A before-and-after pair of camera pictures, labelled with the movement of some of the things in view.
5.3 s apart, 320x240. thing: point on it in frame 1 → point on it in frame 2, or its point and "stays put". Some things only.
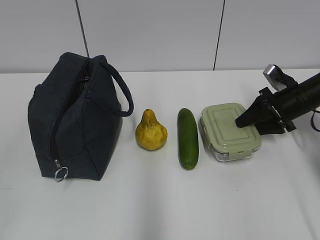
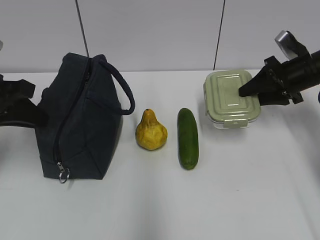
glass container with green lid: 224,140 → 225,107
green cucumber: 188,139 stays put
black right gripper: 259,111 → 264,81
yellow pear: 150,134 stays put
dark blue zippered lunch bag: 75,116 stays put
